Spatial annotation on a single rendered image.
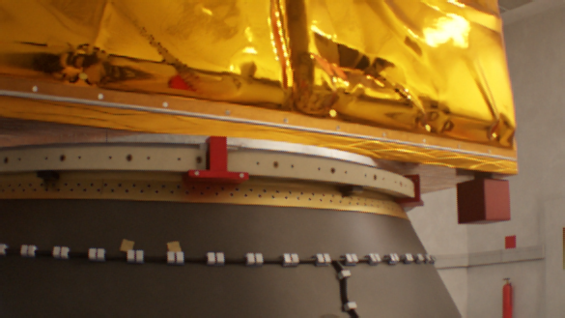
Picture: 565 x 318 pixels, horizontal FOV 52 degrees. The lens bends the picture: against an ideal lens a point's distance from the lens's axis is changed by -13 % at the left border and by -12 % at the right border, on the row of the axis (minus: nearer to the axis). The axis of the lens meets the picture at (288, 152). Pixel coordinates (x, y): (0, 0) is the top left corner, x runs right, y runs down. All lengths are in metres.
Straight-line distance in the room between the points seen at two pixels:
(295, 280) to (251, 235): 0.13
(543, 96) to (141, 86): 8.67
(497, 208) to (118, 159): 1.27
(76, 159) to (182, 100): 0.28
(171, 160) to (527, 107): 8.80
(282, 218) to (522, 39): 8.97
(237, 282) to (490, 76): 1.16
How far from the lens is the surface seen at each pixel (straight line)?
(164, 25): 1.42
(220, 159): 1.35
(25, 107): 1.33
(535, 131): 9.77
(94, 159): 1.36
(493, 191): 2.12
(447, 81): 1.92
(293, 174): 1.43
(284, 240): 1.38
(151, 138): 1.40
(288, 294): 1.31
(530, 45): 10.07
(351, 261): 1.43
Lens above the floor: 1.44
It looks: 11 degrees up
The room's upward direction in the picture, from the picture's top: 1 degrees counter-clockwise
